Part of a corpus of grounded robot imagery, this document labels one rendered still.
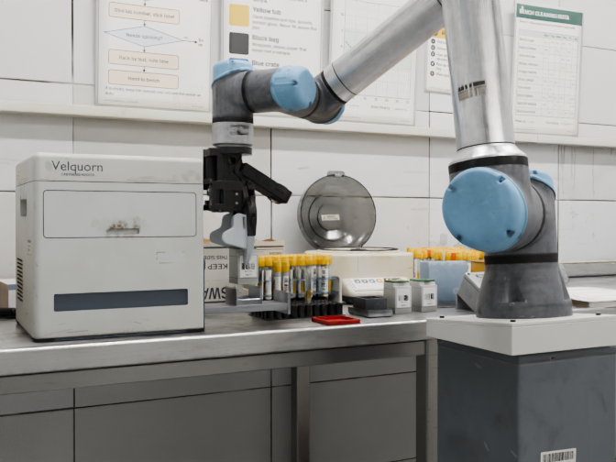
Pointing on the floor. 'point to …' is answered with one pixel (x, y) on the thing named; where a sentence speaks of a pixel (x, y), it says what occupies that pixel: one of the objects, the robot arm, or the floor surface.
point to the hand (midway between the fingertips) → (243, 258)
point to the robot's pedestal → (525, 405)
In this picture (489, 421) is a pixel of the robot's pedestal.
